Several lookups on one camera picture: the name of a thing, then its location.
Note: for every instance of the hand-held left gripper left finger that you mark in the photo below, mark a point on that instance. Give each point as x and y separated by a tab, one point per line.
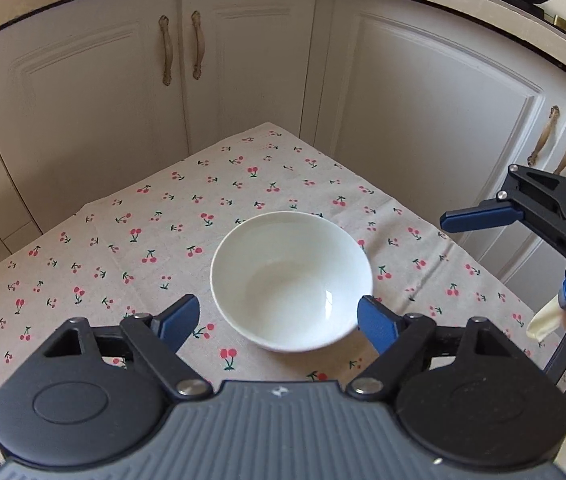
178	317

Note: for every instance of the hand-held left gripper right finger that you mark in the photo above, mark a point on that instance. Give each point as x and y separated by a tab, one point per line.
375	322

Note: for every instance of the plain white bowl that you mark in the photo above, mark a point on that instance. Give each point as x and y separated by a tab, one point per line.
288	280

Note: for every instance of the person's right hand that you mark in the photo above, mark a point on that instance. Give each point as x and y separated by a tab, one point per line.
545	322

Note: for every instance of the cherry print tablecloth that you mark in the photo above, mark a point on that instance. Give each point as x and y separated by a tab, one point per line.
113	260

